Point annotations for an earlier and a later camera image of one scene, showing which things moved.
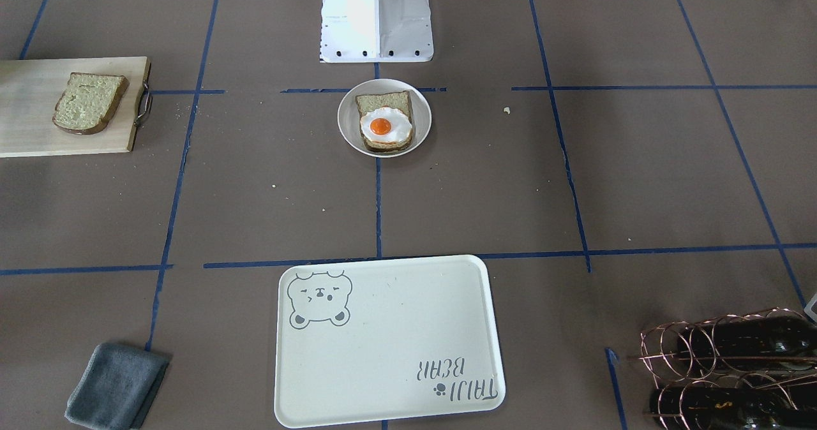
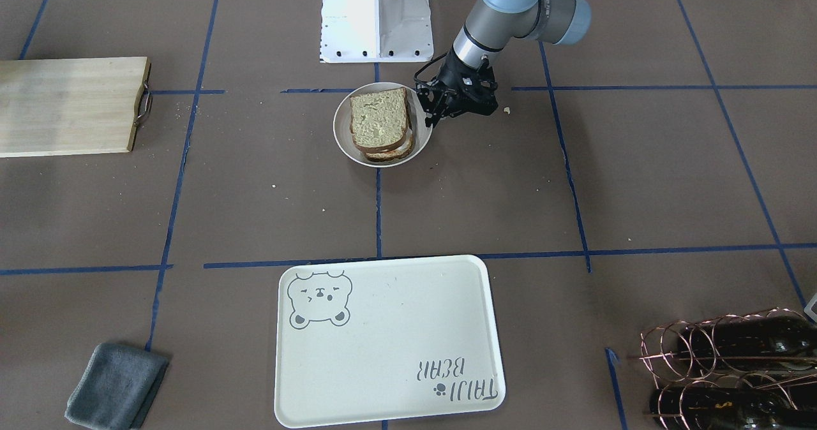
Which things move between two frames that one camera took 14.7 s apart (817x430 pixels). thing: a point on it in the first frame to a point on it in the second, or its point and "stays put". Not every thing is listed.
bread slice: x=89 y=102 to x=379 y=120
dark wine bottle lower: x=722 y=407 stays put
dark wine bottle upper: x=772 y=343 stays put
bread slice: x=401 y=101 to x=399 y=152
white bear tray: x=383 y=340 stays put
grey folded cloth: x=115 y=387 stays put
